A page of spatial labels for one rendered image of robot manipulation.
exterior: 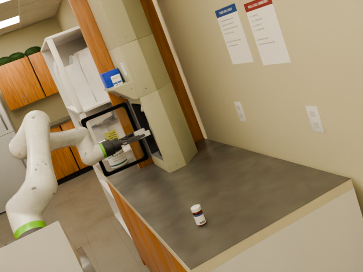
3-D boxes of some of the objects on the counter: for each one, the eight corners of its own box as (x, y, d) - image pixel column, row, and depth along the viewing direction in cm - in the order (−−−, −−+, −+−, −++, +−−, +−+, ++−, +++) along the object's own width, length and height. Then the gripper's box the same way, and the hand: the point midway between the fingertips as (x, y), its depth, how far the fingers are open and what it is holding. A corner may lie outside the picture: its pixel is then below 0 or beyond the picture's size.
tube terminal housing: (187, 148, 283) (144, 36, 265) (207, 155, 253) (160, 30, 235) (154, 164, 276) (107, 51, 258) (170, 173, 246) (118, 46, 228)
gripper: (114, 142, 236) (149, 127, 242) (107, 137, 258) (140, 123, 264) (119, 155, 238) (154, 138, 244) (112, 149, 260) (144, 134, 266)
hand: (144, 131), depth 253 cm, fingers open, 11 cm apart
